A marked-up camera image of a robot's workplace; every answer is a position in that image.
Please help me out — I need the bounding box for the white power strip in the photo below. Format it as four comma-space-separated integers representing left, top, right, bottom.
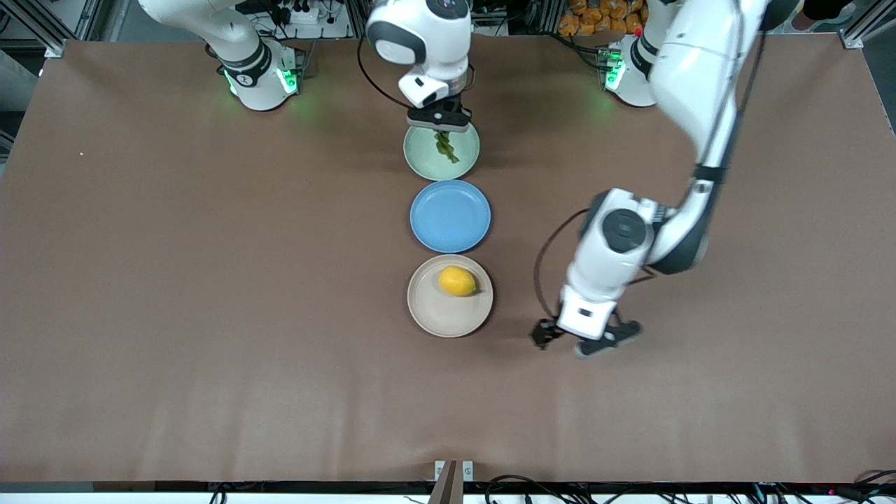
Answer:
276, 3, 321, 26

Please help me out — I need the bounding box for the bag of orange items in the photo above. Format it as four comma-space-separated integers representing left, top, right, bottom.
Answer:
558, 0, 648, 37

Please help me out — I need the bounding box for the grey post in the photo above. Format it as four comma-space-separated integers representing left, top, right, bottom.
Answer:
427, 460, 458, 504

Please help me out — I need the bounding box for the green lettuce leaf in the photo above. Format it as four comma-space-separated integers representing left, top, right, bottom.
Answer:
434, 131, 461, 165

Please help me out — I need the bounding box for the beige plate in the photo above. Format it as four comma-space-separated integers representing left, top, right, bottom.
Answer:
407, 254, 494, 339

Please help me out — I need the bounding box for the metal table bracket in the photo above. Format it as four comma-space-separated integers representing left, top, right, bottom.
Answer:
434, 460, 475, 484

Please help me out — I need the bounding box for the pale green plate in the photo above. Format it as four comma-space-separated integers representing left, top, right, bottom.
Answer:
403, 120, 481, 181

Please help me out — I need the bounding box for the aluminium frame profile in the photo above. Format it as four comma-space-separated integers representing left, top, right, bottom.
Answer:
839, 0, 896, 51
0, 0, 67, 59

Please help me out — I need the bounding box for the yellow lemon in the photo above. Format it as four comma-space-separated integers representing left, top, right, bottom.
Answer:
438, 265, 480, 298

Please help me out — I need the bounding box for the blue plate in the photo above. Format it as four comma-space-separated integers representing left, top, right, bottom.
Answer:
409, 179, 491, 254

